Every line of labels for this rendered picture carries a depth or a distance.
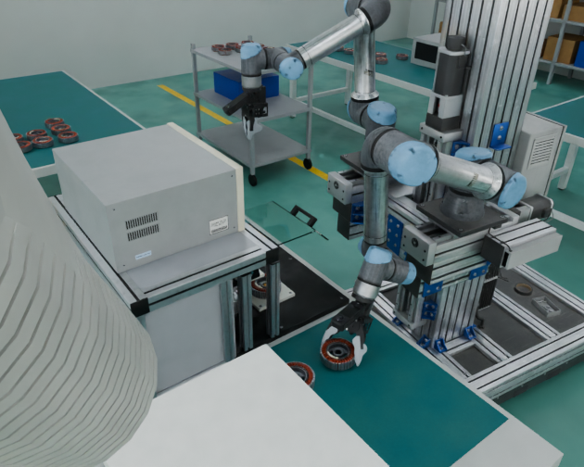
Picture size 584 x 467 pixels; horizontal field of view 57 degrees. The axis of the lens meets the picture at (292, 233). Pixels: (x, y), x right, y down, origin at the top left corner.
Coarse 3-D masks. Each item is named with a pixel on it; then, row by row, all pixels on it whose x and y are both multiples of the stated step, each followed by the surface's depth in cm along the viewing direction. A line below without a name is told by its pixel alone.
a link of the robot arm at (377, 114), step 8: (376, 104) 216; (384, 104) 216; (368, 112) 214; (376, 112) 211; (384, 112) 211; (392, 112) 212; (360, 120) 222; (368, 120) 215; (376, 120) 212; (384, 120) 211; (392, 120) 213; (368, 128) 216; (376, 128) 213
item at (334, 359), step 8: (328, 344) 167; (336, 344) 167; (344, 344) 167; (352, 344) 167; (320, 352) 164; (328, 352) 163; (336, 352) 166; (344, 352) 166; (352, 352) 164; (328, 360) 161; (336, 360) 160; (344, 360) 160; (352, 360) 162; (336, 368) 161; (344, 368) 161
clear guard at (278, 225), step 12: (264, 204) 185; (276, 204) 185; (252, 216) 178; (264, 216) 178; (276, 216) 178; (288, 216) 178; (264, 228) 171; (276, 228) 172; (288, 228) 172; (300, 228) 172; (312, 228) 172; (276, 240) 165; (288, 240) 166
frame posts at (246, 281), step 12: (276, 264) 158; (240, 276) 152; (276, 276) 160; (240, 288) 156; (276, 288) 162; (240, 300) 158; (276, 300) 165; (240, 312) 160; (276, 312) 167; (240, 324) 163; (276, 324) 170; (240, 336) 165; (252, 336) 165
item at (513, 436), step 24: (336, 288) 197; (336, 312) 186; (288, 336) 175; (432, 360) 167; (504, 432) 145; (528, 432) 145; (480, 456) 138; (504, 456) 138; (528, 456) 138; (552, 456) 139
